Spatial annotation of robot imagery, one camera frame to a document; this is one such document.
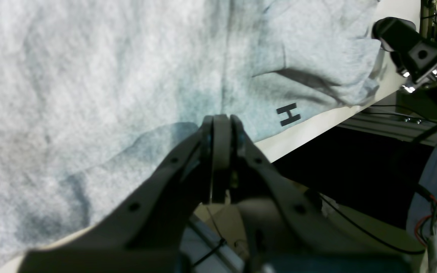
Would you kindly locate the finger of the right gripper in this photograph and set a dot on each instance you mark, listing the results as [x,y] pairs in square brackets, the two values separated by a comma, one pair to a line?
[397,36]

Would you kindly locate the grey T-shirt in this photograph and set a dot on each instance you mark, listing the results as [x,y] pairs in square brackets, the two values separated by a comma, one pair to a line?
[94,93]

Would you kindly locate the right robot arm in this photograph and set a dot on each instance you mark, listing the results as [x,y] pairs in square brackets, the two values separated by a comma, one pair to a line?
[432,92]

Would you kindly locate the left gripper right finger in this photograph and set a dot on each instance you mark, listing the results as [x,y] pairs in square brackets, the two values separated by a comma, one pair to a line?
[284,231]

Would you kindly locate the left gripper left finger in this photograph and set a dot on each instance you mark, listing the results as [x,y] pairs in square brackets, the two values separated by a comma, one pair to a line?
[143,234]

